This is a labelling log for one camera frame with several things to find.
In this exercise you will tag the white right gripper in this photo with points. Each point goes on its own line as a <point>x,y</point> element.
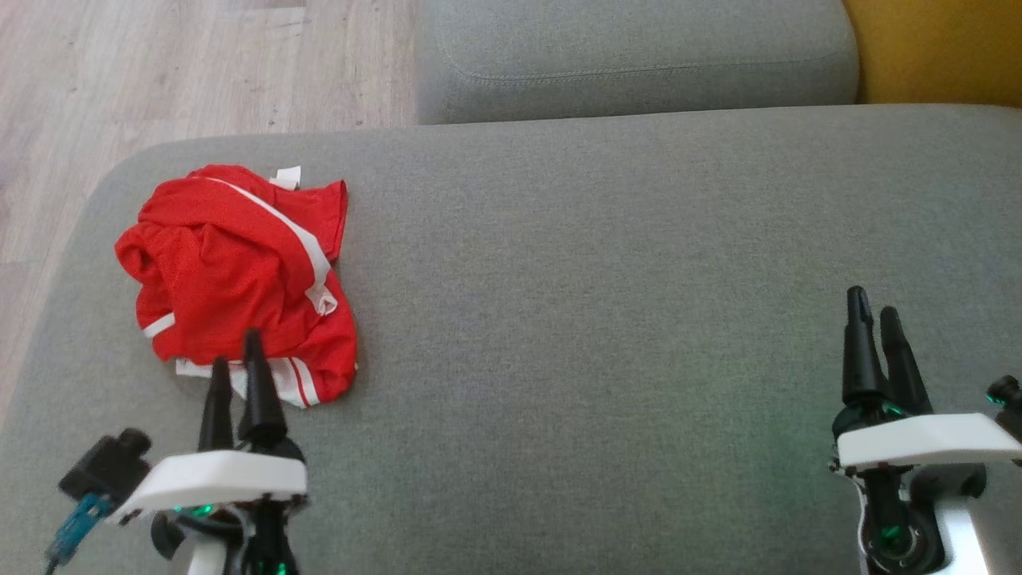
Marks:
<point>918,443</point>

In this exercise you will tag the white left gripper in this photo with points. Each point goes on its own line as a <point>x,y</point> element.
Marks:
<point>215,479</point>

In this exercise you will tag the red shorts white side stripe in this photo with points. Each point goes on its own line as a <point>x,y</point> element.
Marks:
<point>223,255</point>

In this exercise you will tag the yellow sofa backrest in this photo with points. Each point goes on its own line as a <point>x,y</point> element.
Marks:
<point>934,48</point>

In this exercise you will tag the small grey sofa cushion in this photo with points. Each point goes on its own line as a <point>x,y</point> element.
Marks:
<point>639,56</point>

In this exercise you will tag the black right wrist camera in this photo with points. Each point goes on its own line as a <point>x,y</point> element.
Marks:
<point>1008,399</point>

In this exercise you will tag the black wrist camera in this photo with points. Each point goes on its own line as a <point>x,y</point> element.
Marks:
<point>1008,399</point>
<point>104,467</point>

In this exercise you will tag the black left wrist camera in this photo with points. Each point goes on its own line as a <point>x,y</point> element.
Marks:
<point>104,467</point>

